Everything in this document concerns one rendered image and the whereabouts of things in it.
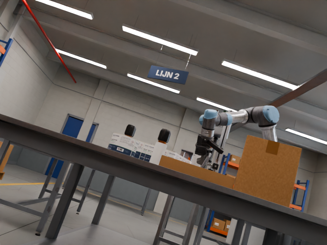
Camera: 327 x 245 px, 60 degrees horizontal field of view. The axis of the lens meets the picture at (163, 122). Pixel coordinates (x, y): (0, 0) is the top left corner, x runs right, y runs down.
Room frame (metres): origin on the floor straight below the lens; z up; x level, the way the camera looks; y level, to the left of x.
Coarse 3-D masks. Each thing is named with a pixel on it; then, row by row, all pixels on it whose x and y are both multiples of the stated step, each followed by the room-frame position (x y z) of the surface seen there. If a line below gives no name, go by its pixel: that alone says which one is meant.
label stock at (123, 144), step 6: (114, 138) 1.97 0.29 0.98; (120, 138) 1.95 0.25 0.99; (126, 138) 1.95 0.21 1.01; (132, 138) 1.96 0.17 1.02; (114, 144) 1.96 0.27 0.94; (120, 144) 1.95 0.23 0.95; (126, 144) 1.95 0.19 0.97; (132, 144) 1.97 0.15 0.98; (138, 144) 2.05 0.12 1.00; (114, 150) 1.95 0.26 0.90; (120, 150) 1.95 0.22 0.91; (126, 150) 1.96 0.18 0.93; (132, 150) 1.99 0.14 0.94; (132, 156) 2.01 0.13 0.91
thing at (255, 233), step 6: (234, 222) 7.58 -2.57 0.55; (234, 228) 7.51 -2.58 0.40; (252, 228) 7.11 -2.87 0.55; (258, 228) 7.15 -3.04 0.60; (228, 234) 7.70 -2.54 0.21; (252, 234) 7.12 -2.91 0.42; (258, 234) 7.16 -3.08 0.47; (264, 234) 7.19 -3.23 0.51; (228, 240) 7.63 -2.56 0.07; (240, 240) 7.12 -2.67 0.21; (252, 240) 7.13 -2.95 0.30; (258, 240) 7.16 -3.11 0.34
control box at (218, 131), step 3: (231, 123) 2.17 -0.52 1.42; (216, 126) 2.15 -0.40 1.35; (216, 129) 2.15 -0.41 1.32; (219, 129) 2.13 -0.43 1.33; (222, 129) 2.11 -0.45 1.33; (216, 132) 2.14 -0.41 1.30; (219, 132) 2.12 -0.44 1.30; (228, 132) 2.17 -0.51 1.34; (216, 135) 2.17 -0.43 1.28; (219, 135) 2.14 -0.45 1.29
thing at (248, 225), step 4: (220, 212) 4.61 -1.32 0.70; (228, 216) 4.21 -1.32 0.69; (232, 216) 4.05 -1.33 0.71; (248, 224) 3.44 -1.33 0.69; (252, 224) 3.45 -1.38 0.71; (200, 228) 5.51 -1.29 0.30; (248, 228) 3.44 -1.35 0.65; (260, 228) 3.45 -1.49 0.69; (264, 228) 3.45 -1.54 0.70; (244, 232) 3.47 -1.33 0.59; (248, 232) 3.44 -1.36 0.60; (280, 232) 3.46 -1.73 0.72; (204, 236) 5.52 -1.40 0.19; (244, 236) 3.45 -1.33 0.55; (248, 236) 3.44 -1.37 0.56; (212, 240) 5.52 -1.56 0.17; (216, 240) 5.52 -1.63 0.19; (244, 240) 3.44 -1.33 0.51; (296, 240) 3.46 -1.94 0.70; (300, 240) 3.46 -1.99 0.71; (220, 244) 5.24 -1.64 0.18; (224, 244) 5.53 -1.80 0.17; (228, 244) 5.53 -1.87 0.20; (244, 244) 3.44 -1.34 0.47; (300, 244) 3.45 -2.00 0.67; (304, 244) 3.45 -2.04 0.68
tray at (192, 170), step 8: (160, 160) 0.99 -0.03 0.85; (168, 160) 0.99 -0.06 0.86; (176, 160) 0.98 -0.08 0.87; (168, 168) 0.98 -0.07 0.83; (176, 168) 0.98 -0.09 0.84; (184, 168) 0.98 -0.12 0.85; (192, 168) 0.97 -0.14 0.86; (200, 168) 0.97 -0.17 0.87; (200, 176) 0.97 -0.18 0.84; (208, 176) 0.96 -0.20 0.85; (216, 176) 0.96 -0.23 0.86; (224, 176) 0.96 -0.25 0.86; (224, 184) 0.96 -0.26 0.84; (232, 184) 0.95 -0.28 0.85
